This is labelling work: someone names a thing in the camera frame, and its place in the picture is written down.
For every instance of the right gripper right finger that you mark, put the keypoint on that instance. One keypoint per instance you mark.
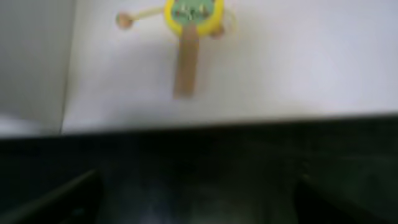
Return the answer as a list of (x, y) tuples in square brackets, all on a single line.
[(335, 208)]

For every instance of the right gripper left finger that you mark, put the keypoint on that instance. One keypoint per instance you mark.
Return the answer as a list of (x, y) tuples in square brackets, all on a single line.
[(62, 205)]

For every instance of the yellow rattle drum toy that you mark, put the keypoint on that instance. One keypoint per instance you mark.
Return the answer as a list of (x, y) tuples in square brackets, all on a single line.
[(186, 56)]

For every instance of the white shelf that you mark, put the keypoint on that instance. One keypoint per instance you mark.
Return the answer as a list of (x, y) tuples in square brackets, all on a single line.
[(280, 62)]

